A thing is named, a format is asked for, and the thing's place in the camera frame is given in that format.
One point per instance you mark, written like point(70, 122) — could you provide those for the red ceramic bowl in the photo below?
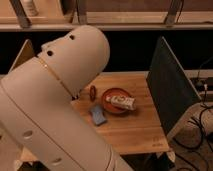
point(114, 92)

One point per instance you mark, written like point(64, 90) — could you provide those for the blue sponge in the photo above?
point(97, 115)

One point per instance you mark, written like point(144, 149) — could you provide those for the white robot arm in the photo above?
point(35, 104)

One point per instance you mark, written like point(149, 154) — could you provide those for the white bottle on shelf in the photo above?
point(30, 7)

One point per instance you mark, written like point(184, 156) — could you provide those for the right dark side panel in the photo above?
point(173, 94)

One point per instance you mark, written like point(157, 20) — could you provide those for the white tube in bowl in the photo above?
point(122, 102)

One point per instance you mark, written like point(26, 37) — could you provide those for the wooden shelf with metal legs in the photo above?
point(61, 15)

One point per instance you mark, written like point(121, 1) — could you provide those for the small brown red object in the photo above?
point(92, 93)

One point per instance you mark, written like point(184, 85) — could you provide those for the left wooden side panel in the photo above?
point(26, 52)

